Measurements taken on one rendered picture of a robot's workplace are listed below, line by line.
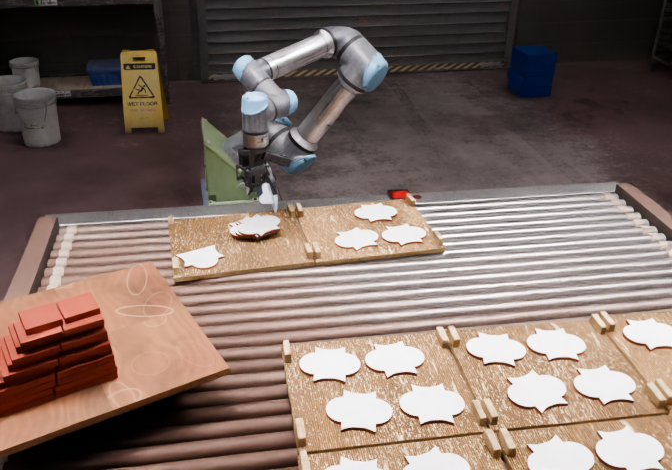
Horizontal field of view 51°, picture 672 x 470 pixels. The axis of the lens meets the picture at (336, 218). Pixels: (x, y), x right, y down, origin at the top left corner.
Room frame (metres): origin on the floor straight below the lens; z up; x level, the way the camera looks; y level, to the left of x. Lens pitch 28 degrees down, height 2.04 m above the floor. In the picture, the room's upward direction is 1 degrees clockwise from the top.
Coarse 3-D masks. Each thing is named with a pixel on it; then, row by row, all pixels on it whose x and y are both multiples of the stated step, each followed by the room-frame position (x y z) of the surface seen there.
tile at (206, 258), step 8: (208, 248) 1.84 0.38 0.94; (176, 256) 1.80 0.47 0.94; (184, 256) 1.79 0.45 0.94; (192, 256) 1.79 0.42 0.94; (200, 256) 1.79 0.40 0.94; (208, 256) 1.80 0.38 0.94; (216, 256) 1.80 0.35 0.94; (224, 256) 1.80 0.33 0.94; (192, 264) 1.75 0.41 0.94; (200, 264) 1.75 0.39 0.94; (208, 264) 1.75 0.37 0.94; (216, 264) 1.76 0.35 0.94
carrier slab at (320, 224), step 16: (304, 208) 2.14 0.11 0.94; (320, 208) 2.14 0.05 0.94; (336, 208) 2.14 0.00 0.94; (352, 208) 2.14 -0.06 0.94; (400, 208) 2.15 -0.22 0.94; (416, 208) 2.16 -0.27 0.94; (304, 224) 2.02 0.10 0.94; (320, 224) 2.02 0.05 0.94; (336, 224) 2.03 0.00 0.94; (352, 224) 2.03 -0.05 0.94; (368, 224) 2.03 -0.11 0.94; (384, 224) 2.03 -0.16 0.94; (400, 224) 2.04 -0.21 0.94; (416, 224) 2.04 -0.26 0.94; (320, 240) 1.92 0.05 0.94; (432, 240) 1.94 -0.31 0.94; (336, 256) 1.83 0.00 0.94; (352, 256) 1.83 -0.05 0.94; (368, 256) 1.83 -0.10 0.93; (384, 256) 1.85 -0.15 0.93; (400, 256) 1.86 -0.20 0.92
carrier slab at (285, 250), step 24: (216, 216) 2.06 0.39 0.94; (240, 216) 2.07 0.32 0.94; (288, 216) 2.07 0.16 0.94; (192, 240) 1.90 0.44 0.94; (216, 240) 1.91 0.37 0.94; (240, 240) 1.91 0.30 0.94; (264, 240) 1.91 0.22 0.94; (288, 240) 1.92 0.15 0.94; (240, 264) 1.77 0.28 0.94; (264, 264) 1.77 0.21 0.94; (288, 264) 1.78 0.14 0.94; (312, 264) 1.79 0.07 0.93
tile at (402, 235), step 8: (384, 232) 1.97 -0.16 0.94; (392, 232) 1.97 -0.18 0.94; (400, 232) 1.97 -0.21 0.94; (408, 232) 1.97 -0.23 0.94; (416, 232) 1.97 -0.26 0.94; (424, 232) 1.97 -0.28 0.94; (384, 240) 1.93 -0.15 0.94; (392, 240) 1.92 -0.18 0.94; (400, 240) 1.92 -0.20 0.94; (408, 240) 1.92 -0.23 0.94; (416, 240) 1.92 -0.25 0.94
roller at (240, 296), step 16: (496, 272) 1.78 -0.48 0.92; (512, 272) 1.79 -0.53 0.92; (528, 272) 1.79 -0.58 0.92; (544, 272) 1.80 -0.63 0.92; (560, 272) 1.80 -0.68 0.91; (576, 272) 1.81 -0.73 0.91; (592, 272) 1.82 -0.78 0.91; (288, 288) 1.67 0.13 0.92; (304, 288) 1.68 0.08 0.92; (320, 288) 1.68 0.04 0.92; (336, 288) 1.68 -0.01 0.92; (352, 288) 1.69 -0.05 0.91; (368, 288) 1.69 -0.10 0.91; (384, 288) 1.70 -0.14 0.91; (400, 288) 1.71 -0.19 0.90; (192, 304) 1.60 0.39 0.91
